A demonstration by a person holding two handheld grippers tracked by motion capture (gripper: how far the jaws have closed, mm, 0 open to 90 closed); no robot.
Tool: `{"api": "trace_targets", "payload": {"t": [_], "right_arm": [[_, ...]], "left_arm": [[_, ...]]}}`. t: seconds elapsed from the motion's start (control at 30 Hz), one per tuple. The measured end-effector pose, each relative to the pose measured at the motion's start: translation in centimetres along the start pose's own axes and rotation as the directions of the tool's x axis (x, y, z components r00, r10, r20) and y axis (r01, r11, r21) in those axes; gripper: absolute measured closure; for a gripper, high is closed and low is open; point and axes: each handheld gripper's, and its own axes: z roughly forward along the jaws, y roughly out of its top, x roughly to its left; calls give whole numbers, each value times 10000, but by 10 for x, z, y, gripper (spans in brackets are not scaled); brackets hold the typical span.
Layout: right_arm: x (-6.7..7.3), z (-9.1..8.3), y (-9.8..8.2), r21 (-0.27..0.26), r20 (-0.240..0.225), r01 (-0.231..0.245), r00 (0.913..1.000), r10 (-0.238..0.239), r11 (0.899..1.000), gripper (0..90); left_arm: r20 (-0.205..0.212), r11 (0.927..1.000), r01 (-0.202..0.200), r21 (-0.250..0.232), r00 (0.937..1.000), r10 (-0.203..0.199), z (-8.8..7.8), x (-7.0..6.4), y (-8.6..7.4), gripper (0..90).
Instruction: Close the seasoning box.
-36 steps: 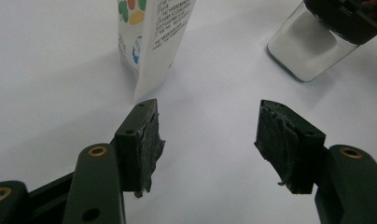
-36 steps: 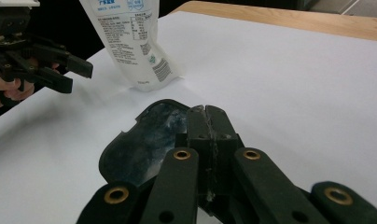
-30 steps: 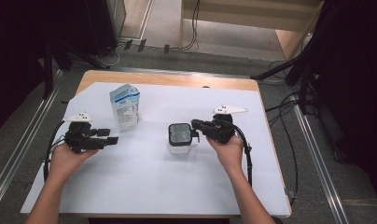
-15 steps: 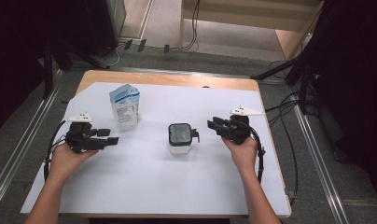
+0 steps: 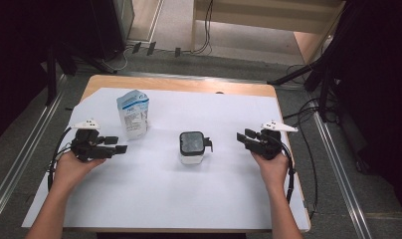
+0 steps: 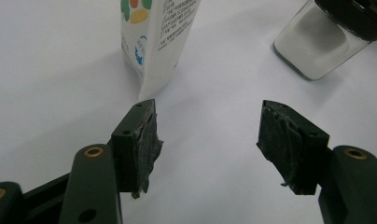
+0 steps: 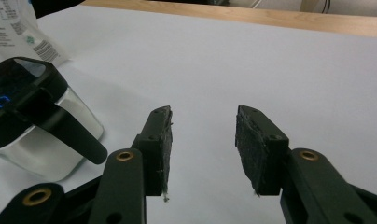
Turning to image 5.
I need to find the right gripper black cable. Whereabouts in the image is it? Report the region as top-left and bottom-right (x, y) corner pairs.
(278, 141), (297, 204)

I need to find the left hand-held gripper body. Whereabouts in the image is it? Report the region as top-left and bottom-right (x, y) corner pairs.
(70, 119), (117, 163)

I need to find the white floor cable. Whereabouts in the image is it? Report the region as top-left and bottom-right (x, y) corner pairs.
(100, 46), (130, 73)

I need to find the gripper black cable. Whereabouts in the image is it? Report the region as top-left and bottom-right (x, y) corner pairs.
(278, 141), (297, 204)
(47, 127), (73, 192)

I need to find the person's left hand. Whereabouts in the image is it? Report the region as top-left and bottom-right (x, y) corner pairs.
(52, 151), (107, 194)

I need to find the hanging black cable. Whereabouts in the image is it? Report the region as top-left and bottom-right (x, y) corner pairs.
(193, 0), (214, 55)

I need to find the metal floor rail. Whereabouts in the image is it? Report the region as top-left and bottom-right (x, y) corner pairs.
(117, 70), (268, 85)
(0, 74), (69, 230)
(312, 111), (372, 239)

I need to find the white paper sheet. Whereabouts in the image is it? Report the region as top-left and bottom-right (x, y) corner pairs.
(21, 87), (311, 232)

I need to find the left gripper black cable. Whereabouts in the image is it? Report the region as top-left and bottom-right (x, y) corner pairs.
(47, 127), (73, 192)

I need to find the light wooden bench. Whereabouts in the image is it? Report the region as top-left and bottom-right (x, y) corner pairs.
(190, 0), (347, 64)

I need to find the black metal stand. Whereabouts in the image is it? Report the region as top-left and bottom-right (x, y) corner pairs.
(267, 33), (342, 122)

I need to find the black floor cable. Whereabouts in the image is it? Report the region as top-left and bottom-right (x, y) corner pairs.
(282, 64), (321, 220)

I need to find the person's right hand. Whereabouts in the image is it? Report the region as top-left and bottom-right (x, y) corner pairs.
(252, 151), (291, 197)

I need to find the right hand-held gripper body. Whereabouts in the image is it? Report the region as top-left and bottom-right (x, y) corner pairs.
(253, 120), (300, 161)

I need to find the white and blue refill pouch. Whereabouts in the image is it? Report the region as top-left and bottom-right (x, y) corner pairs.
(115, 89), (150, 140)

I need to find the dark cabinet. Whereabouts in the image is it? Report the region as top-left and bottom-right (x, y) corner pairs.
(89, 0), (135, 61)

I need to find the small grey plug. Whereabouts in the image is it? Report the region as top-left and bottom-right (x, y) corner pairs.
(302, 199), (317, 215)

